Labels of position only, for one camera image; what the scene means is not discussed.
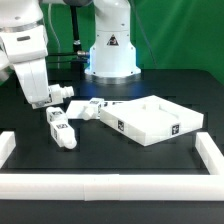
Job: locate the white marker sheet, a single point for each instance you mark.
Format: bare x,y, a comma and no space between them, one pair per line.
76,108

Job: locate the white square table top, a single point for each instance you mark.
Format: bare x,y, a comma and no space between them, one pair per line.
151,119

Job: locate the white U-shaped fence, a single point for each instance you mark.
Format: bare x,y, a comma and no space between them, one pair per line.
209,187

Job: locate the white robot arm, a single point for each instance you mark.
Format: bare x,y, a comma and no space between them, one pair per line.
112,58

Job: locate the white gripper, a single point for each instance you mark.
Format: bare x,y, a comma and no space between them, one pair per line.
26,52

